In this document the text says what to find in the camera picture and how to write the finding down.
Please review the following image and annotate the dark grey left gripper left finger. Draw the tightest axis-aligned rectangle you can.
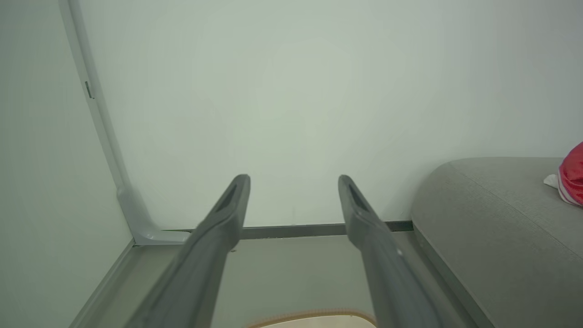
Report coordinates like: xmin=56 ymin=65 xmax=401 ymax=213
xmin=125 ymin=174 xmax=251 ymax=328

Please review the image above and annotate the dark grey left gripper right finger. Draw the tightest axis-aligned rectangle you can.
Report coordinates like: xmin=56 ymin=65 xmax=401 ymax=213
xmin=338 ymin=175 xmax=442 ymax=328

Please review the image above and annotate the red white-trimmed garment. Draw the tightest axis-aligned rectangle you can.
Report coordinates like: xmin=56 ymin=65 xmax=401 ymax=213
xmin=543 ymin=141 xmax=583 ymax=208

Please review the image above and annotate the grey fabric sofa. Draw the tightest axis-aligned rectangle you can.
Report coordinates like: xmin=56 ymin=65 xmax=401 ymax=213
xmin=411 ymin=157 xmax=583 ymax=328

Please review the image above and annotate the cream perforated laundry basket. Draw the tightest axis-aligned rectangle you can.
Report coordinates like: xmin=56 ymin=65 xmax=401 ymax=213
xmin=246 ymin=310 xmax=378 ymax=328

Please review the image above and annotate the dark grey baseboard strip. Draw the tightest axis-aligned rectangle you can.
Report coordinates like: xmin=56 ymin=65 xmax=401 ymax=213
xmin=164 ymin=220 xmax=414 ymax=240

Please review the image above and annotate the white wall cable conduit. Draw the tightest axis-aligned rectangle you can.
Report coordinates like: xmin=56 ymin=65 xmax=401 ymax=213
xmin=58 ymin=0 xmax=189 ymax=246

